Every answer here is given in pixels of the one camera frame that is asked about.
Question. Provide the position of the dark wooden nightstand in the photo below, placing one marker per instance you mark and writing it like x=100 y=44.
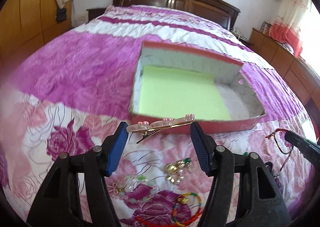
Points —
x=95 y=12

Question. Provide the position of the red and cream curtain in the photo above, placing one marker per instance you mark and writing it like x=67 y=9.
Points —
x=287 y=26

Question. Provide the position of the pink floral bedspread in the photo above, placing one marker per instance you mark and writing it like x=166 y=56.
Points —
x=73 y=92

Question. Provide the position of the black feather hair clip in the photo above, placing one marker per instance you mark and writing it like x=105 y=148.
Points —
x=275 y=175

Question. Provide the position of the wooden dresser cabinet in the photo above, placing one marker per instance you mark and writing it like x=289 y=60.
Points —
x=299 y=76

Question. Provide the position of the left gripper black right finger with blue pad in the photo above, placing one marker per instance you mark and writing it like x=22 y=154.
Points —
x=259 y=201

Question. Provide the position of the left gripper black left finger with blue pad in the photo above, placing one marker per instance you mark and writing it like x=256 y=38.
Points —
x=57 y=203

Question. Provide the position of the red cardboard box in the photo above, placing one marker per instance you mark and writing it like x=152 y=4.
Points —
x=240 y=99

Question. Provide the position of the black hanging bag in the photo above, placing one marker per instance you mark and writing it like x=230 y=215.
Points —
x=61 y=15

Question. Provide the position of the gold pearl earrings cluster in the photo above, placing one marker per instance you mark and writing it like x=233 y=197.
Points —
x=175 y=172

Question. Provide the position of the pink flower hair clip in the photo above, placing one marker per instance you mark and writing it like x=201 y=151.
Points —
x=147 y=129

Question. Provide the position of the wooden wardrobe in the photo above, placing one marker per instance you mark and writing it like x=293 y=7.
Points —
x=27 y=25

